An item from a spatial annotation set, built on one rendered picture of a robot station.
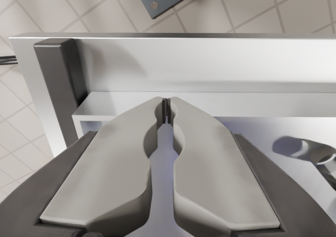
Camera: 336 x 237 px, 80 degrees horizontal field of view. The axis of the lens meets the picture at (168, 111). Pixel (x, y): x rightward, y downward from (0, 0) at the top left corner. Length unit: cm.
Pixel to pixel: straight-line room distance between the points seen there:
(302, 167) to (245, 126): 8
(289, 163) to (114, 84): 17
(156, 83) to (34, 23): 109
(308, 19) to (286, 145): 102
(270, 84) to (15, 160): 175
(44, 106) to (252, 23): 100
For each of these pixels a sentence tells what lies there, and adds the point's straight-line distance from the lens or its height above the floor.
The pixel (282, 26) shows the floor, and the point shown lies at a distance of 115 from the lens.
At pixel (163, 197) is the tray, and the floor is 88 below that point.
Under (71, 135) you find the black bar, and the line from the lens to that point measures 17.
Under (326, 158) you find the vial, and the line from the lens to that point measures 21.
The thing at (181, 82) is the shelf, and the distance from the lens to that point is 15.
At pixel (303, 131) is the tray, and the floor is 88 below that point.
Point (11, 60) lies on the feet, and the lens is 121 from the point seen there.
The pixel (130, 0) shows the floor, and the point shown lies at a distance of 104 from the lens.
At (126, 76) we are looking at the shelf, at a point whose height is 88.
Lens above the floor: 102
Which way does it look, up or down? 60 degrees down
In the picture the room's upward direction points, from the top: 177 degrees counter-clockwise
